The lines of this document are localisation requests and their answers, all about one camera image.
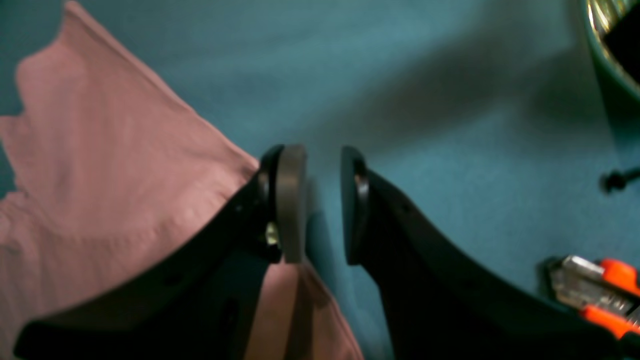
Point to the orange utility knife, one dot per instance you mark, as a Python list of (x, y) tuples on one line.
[(606, 293)]

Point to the pink T-shirt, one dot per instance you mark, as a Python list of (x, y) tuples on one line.
[(114, 173)]

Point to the teal table cloth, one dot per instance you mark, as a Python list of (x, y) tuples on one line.
[(474, 109)]

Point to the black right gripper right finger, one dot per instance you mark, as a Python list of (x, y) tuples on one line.
[(440, 304)]

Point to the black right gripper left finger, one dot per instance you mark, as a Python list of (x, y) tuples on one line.
[(199, 302)]

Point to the glass jar with black item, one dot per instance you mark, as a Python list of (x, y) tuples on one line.
[(612, 29)]

